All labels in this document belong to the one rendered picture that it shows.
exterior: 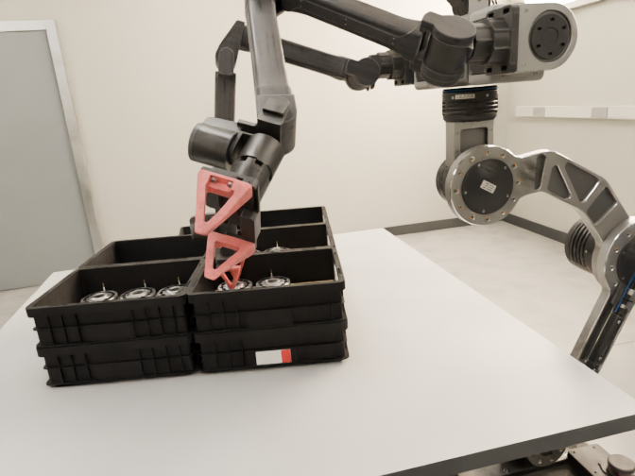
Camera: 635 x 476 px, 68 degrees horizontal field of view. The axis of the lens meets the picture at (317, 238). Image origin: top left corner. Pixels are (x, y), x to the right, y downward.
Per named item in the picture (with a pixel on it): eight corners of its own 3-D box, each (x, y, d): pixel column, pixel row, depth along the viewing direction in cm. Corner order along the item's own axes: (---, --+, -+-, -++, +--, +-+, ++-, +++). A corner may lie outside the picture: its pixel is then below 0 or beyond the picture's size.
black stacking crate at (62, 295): (211, 293, 149) (206, 259, 146) (191, 338, 121) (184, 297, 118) (84, 304, 149) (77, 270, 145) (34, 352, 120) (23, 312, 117)
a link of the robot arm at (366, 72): (224, 9, 122) (223, 21, 132) (213, 62, 123) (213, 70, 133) (384, 60, 132) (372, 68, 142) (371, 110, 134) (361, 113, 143)
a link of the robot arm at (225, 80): (237, 48, 124) (235, 57, 134) (214, 45, 122) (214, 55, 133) (232, 212, 130) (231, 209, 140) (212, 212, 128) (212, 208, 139)
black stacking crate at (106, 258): (225, 263, 178) (221, 233, 175) (212, 293, 150) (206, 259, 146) (118, 271, 177) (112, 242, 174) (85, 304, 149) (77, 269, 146)
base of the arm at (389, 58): (410, 84, 136) (409, 40, 133) (384, 86, 135) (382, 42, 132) (399, 86, 145) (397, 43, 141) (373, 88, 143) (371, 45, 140)
